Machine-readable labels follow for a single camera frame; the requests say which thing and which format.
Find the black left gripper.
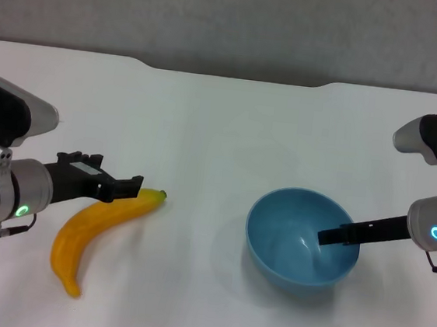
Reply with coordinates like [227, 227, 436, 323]
[40, 147, 147, 213]

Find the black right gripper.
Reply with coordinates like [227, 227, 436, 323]
[316, 207, 411, 256]

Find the blue bowl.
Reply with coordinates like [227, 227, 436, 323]
[239, 182, 367, 298]

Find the yellow banana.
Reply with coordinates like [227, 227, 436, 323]
[46, 179, 169, 307]

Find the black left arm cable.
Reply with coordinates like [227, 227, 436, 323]
[0, 209, 37, 249]

